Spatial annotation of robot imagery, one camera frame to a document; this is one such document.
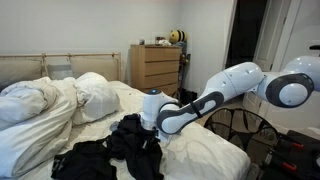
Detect white cloth bundle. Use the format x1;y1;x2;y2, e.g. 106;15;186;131
155;36;172;47

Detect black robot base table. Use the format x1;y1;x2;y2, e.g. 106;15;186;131
256;129;320;180

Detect white appliance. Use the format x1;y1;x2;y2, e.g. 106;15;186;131
242;0;303;114

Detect beige headboard cushion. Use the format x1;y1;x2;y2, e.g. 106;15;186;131
0;58;44;91
69;56;120;82

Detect black crumpled garment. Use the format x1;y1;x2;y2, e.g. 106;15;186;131
106;113;165;180
50;139;118;180

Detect blue garment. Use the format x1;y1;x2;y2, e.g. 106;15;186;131
109;120;120;133

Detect purple black long board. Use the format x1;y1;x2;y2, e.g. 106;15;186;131
178;41;192;98

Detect yellow bee plush toy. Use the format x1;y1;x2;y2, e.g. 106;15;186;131
168;29;188;44

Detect black mesh laundry hamper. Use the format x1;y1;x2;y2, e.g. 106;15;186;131
203;107;280;164

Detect cream crumpled blanket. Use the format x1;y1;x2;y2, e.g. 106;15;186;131
70;71;122;126

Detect wooden headboard frame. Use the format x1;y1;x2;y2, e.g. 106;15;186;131
0;51;122;93

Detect black bag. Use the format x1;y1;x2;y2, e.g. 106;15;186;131
179;89;199;107

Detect white crumpled duvet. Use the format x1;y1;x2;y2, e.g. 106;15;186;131
0;76;78;179

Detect orange handled clamp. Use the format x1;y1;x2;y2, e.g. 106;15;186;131
278;133;305;150
266;148;298;173

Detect wooden chest of drawers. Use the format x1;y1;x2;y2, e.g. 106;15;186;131
129;44;183;100

